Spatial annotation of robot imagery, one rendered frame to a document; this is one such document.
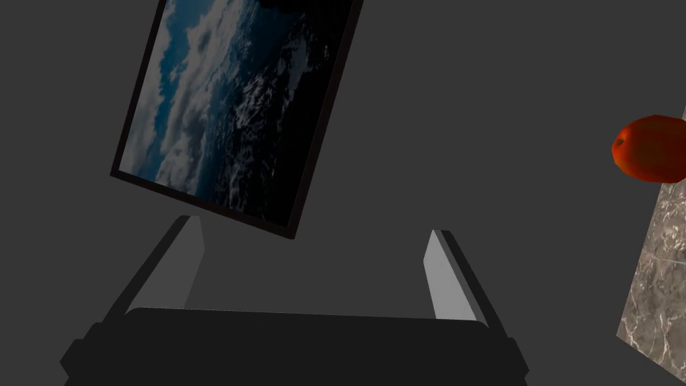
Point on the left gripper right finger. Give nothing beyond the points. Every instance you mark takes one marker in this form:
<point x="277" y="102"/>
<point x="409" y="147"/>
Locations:
<point x="453" y="284"/>

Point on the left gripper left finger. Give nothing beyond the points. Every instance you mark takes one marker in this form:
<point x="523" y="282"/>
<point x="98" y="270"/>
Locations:
<point x="167" y="273"/>

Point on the black framed sea picture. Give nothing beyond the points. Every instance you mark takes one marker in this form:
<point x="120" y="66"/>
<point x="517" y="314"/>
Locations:
<point x="230" y="102"/>

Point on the red apple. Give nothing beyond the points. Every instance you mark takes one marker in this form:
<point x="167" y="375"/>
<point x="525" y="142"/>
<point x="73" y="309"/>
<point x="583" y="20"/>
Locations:
<point x="651" y="149"/>

